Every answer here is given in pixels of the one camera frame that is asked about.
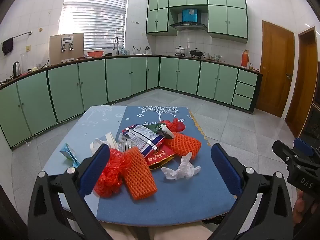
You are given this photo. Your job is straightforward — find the person's right hand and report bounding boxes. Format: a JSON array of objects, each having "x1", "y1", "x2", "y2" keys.
[{"x1": 292, "y1": 190, "x2": 316, "y2": 233}]

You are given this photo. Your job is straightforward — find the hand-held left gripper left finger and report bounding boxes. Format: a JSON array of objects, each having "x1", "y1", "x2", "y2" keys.
[{"x1": 27, "y1": 143, "x2": 118, "y2": 240}]

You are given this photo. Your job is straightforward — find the orange foam fruit net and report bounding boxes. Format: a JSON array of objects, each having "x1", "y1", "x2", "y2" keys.
[
  {"x1": 164, "y1": 131, "x2": 202, "y2": 159},
  {"x1": 120, "y1": 147, "x2": 158, "y2": 200}
]

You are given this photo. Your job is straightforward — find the metal towel rail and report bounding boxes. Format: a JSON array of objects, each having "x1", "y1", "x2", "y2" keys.
[{"x1": 0, "y1": 31, "x2": 33, "y2": 46}]

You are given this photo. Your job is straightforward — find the person's legs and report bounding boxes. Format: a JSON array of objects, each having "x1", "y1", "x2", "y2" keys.
[{"x1": 102, "y1": 221, "x2": 213, "y2": 240}]

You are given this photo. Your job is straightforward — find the green lower cabinets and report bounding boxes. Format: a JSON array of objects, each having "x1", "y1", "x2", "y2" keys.
[{"x1": 0, "y1": 55, "x2": 263, "y2": 150}]

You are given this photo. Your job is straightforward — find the red gold snack bag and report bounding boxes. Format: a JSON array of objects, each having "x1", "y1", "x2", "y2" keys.
[{"x1": 144, "y1": 144, "x2": 179, "y2": 171}]

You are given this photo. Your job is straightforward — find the green cabinets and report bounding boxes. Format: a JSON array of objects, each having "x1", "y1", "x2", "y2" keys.
[
  {"x1": 146, "y1": 0, "x2": 248, "y2": 40},
  {"x1": 0, "y1": 55, "x2": 263, "y2": 150}
]

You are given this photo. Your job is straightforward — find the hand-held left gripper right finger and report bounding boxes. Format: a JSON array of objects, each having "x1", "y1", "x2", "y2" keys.
[{"x1": 206, "y1": 143, "x2": 293, "y2": 240}]

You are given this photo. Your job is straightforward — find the red plastic bag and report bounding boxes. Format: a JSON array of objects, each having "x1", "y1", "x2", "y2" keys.
[{"x1": 160, "y1": 118, "x2": 187, "y2": 133}]

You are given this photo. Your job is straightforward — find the blue milk carton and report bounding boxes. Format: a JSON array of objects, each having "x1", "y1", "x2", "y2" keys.
[{"x1": 60, "y1": 142, "x2": 81, "y2": 167}]

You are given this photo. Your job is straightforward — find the brown cardboard box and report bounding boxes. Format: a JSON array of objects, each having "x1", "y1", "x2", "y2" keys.
[{"x1": 49, "y1": 33, "x2": 85, "y2": 65}]

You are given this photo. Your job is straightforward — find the white window blinds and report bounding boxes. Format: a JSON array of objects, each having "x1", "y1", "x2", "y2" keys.
[{"x1": 59, "y1": 0, "x2": 129, "y2": 50}]

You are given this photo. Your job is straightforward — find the blue printed tablecloth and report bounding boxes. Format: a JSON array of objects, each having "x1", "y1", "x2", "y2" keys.
[{"x1": 41, "y1": 105, "x2": 238, "y2": 227}]

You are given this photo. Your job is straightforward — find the brown wooden door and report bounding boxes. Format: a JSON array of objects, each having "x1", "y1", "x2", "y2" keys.
[
  {"x1": 255, "y1": 20, "x2": 295, "y2": 117},
  {"x1": 285, "y1": 26, "x2": 319, "y2": 138}
]

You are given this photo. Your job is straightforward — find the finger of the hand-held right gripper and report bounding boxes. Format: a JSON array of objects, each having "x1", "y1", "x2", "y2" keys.
[
  {"x1": 272, "y1": 140, "x2": 296, "y2": 165},
  {"x1": 293, "y1": 137, "x2": 320, "y2": 158}
]

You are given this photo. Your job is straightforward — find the blue wrapped hood chimney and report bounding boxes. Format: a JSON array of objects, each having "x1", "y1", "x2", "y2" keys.
[{"x1": 182, "y1": 9, "x2": 200, "y2": 22}]

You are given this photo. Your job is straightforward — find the black range hood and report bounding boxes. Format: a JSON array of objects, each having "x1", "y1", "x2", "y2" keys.
[{"x1": 169, "y1": 21, "x2": 208, "y2": 32}]

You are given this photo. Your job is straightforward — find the dark hanging towel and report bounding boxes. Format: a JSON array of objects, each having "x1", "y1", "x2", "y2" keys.
[{"x1": 1, "y1": 37, "x2": 14, "y2": 56}]

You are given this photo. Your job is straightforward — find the green upper cabinets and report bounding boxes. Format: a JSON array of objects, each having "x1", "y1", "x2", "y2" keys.
[{"x1": 146, "y1": 0, "x2": 248, "y2": 40}]

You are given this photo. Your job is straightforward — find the green white wrapper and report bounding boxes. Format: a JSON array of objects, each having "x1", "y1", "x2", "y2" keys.
[{"x1": 147, "y1": 121, "x2": 175, "y2": 139}]

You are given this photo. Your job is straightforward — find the clear crumpled plastic wrapper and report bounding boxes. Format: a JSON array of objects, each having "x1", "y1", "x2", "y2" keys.
[{"x1": 89, "y1": 132, "x2": 120, "y2": 153}]

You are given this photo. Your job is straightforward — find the red mesh bag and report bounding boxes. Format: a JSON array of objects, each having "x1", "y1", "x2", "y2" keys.
[{"x1": 94, "y1": 148, "x2": 130, "y2": 197}]

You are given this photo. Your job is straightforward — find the white crumpled tissue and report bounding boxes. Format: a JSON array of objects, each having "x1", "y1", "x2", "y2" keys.
[{"x1": 161, "y1": 152, "x2": 201, "y2": 181}]

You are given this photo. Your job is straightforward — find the silver printed snack wrapper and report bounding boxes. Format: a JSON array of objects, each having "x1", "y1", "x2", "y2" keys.
[{"x1": 122, "y1": 124, "x2": 165, "y2": 153}]

